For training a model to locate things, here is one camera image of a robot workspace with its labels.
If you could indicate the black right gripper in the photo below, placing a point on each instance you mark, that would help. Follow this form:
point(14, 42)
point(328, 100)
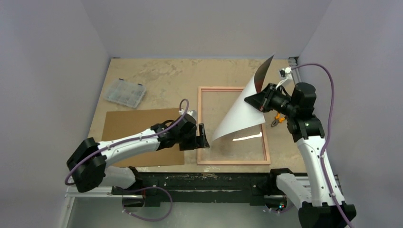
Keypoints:
point(265, 99)

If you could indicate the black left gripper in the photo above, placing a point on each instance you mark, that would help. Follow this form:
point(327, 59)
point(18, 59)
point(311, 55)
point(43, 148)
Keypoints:
point(193, 145)

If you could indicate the pink wooden picture frame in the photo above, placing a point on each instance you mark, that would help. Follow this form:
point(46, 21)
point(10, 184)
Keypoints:
point(262, 134)

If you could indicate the sunset photo print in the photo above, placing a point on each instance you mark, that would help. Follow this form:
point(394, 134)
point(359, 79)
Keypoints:
point(242, 115)

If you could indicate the clear glass pane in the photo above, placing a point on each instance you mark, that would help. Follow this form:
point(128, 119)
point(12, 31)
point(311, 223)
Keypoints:
point(242, 145)

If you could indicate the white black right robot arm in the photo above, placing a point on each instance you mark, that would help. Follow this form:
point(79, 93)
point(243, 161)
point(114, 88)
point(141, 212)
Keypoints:
point(324, 206)

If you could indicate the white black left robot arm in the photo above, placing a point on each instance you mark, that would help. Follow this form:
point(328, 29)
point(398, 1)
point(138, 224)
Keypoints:
point(92, 163)

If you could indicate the yellow black pliers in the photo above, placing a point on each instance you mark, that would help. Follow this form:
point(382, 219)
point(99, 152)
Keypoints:
point(277, 120)

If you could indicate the brown cardboard backing board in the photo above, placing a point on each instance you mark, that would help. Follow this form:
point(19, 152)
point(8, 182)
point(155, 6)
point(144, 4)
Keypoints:
point(120, 124)

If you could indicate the clear plastic organizer box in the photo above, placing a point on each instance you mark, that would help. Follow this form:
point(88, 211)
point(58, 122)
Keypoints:
point(125, 93)

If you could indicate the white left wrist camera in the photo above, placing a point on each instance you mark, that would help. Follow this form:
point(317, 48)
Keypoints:
point(192, 113)

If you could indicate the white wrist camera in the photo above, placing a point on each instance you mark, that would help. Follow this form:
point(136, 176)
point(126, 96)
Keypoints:
point(192, 113)
point(286, 76)

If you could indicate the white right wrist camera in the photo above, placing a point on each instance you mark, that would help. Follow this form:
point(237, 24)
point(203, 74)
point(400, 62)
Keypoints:
point(286, 76)

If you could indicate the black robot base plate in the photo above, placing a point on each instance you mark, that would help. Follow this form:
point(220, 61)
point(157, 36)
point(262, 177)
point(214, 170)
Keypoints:
point(255, 189)

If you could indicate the aluminium rail frame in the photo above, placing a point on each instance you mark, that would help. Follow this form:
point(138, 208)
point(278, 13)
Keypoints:
point(274, 172)

